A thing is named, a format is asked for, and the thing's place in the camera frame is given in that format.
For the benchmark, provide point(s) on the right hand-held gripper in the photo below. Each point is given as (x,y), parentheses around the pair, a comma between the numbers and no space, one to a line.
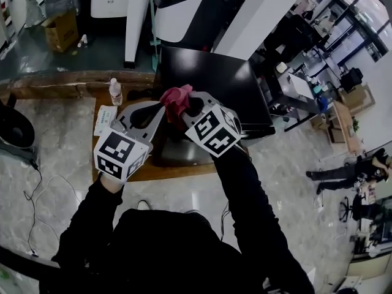
(214,130)

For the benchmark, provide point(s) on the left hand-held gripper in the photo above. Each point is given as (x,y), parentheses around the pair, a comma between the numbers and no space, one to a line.
(116,152)

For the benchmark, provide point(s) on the pink cleaning cloth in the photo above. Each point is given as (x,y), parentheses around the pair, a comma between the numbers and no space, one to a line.
(176,103)

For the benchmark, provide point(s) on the black mini fridge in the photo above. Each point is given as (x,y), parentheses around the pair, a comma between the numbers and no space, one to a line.
(208,78)

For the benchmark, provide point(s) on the person's left forearm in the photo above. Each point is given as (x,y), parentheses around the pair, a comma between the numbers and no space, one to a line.
(92,207)

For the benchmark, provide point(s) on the person's right forearm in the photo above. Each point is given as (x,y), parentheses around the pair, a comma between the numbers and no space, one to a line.
(245,194)

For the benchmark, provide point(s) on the white green tissue packet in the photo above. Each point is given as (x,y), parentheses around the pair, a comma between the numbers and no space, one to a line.
(104,119)

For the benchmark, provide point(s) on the clear plastic water bottle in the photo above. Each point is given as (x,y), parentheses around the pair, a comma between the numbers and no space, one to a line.
(115,92)

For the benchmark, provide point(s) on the low wooden table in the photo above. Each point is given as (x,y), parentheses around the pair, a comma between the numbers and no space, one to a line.
(171,171)

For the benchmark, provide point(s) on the person's left shoe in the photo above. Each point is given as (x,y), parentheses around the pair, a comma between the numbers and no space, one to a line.
(145,205)

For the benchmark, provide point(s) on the black shelf table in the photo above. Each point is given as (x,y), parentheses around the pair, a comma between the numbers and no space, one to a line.
(284,109)

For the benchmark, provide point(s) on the wooden step platform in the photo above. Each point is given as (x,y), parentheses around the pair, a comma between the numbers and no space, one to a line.
(61,84)

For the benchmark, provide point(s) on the small white bottle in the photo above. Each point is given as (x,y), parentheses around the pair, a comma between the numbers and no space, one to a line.
(80,41)
(85,40)

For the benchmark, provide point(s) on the large white black robot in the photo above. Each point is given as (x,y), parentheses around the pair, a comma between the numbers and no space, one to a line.
(177,11)

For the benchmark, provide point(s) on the white board sheet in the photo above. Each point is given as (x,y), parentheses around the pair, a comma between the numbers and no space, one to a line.
(301,86)

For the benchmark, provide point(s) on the open cardboard box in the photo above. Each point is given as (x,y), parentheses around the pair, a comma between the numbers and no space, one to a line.
(61,32)

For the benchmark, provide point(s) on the teal bottle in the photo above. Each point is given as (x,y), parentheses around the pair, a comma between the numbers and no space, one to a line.
(317,88)

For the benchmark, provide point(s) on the blue bag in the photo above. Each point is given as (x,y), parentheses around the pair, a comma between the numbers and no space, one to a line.
(322,103)

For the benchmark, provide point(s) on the black round stool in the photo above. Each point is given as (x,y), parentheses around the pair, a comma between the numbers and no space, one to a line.
(15,130)

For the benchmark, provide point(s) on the person's black top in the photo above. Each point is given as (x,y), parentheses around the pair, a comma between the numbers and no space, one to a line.
(168,250)

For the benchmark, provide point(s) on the light wooden desk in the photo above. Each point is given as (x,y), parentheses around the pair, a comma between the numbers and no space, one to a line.
(346,124)

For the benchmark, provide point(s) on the black office chair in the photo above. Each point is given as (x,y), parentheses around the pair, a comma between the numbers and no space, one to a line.
(350,208)
(351,80)

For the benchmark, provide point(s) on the brown cardboard box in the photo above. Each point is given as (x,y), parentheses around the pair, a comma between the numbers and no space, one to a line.
(356,100)

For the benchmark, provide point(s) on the white power strip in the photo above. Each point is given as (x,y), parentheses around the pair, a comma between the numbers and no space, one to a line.
(34,252)

